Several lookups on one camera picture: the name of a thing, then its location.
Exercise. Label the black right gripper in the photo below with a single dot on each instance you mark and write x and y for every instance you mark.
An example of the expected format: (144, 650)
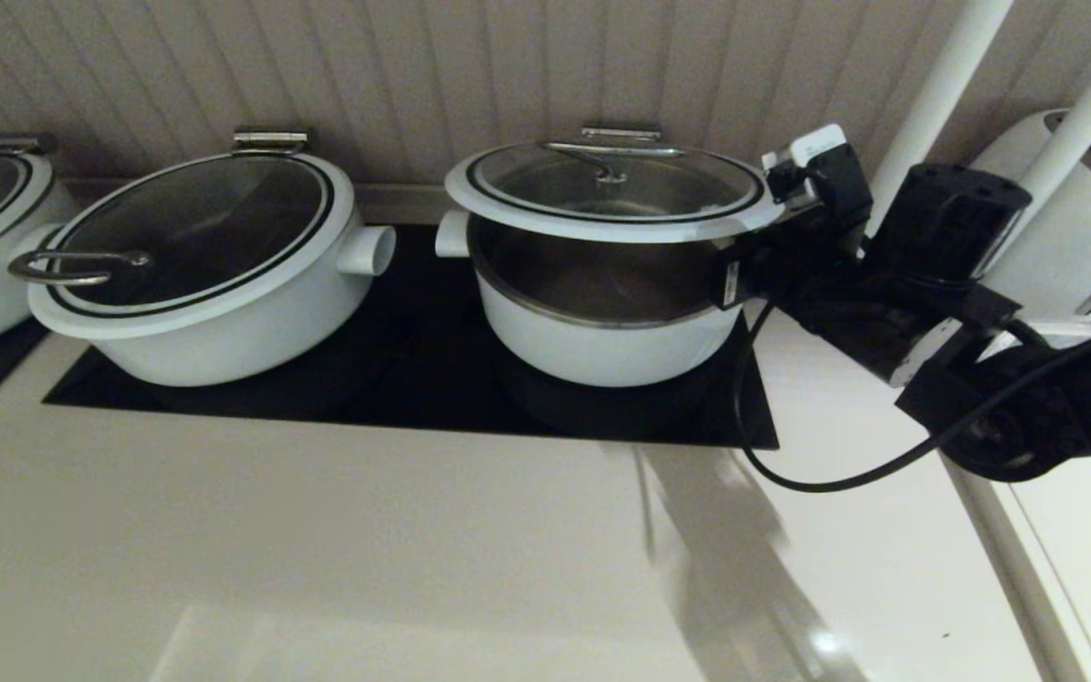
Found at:
(782, 279)

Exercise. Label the white toaster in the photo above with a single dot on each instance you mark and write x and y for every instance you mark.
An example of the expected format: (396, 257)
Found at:
(1076, 256)

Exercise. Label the white round pole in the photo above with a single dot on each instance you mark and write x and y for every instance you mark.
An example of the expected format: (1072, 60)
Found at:
(1090, 104)
(943, 85)

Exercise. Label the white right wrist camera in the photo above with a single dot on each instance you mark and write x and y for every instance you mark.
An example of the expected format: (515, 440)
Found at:
(806, 156)

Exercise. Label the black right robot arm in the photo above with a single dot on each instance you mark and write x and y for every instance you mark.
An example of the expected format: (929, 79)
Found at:
(943, 218)

